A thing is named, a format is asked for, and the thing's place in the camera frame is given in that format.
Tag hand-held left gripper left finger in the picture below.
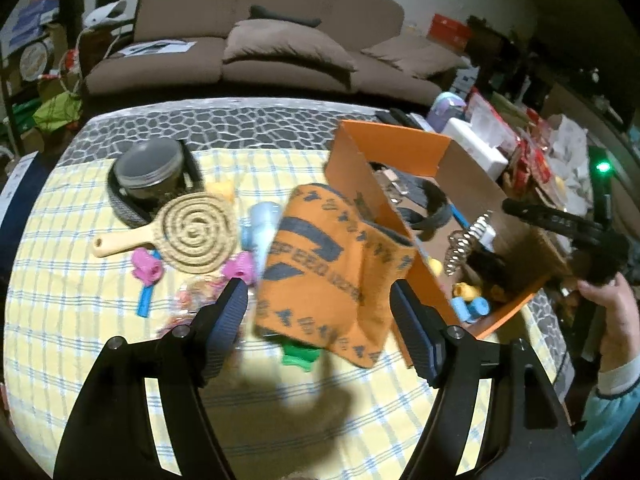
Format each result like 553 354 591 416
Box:
52 276 249 480

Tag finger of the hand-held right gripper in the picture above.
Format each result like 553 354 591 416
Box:
501 197 610 244

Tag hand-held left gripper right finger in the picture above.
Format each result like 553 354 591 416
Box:
389 279 583 480

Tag light blue spray bottle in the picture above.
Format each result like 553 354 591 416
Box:
240 201 283 286

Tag orange printed towel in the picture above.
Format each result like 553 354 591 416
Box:
252 182 416 371

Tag orange cardboard box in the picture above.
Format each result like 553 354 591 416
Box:
322 120 573 341

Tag person's right forearm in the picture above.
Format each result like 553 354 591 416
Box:
574 360 640 480

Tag person's right hand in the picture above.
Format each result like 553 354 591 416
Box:
576 274 640 377

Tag pale pink orange bundle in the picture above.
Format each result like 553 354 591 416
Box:
159 280 222 337

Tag pink foam hair roller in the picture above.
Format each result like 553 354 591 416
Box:
222 252 257 283
131 249 165 283

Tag pile of assorted packets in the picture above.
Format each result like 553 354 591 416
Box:
500 110 596 203

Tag blue foam hair roller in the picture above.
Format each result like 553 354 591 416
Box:
450 297 492 323

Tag green foam hair roller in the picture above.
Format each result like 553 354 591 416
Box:
280 340 321 373

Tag blue plastic stick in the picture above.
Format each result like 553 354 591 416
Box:
136 254 164 320

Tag metal whisk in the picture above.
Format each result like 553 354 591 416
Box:
444 212 493 276

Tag wooden spiral hand paddle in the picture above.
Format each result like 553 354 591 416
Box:
92 191 240 276

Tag white plastic box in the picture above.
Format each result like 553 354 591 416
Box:
442 117 508 181

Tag clear red-edged plastic bag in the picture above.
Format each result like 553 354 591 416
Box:
467 90 531 151

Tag black belt with buckle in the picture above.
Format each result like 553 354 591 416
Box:
369 160 451 233

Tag yellow checked tablecloth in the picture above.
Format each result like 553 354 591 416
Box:
2 147 561 480

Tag dark cluttered shelf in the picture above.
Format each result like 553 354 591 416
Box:
470 12 636 126

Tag lavender plastic container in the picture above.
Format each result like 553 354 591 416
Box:
427 92 468 133

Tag white printed box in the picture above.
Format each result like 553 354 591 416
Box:
452 65 476 96

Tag glass jar with dark lid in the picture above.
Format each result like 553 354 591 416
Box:
114 139 187 203

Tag black remote control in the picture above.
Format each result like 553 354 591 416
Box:
375 107 431 133

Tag flat brown cushion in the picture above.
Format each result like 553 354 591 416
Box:
360 35 468 81

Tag red cardboard box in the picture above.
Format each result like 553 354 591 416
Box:
431 13 473 46

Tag green bag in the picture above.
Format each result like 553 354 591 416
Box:
32 92 83 133

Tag large brown cushion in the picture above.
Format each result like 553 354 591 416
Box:
222 19 358 73

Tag printed papers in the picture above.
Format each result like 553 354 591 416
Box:
120 40 196 58

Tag dark bone-shaped pillow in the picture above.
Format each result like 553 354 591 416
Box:
249 5 323 28

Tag brown sofa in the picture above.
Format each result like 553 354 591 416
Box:
82 0 468 106

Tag blue cardboard box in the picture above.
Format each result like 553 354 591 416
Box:
10 0 61 46

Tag white cable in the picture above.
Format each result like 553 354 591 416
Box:
60 22 132 98

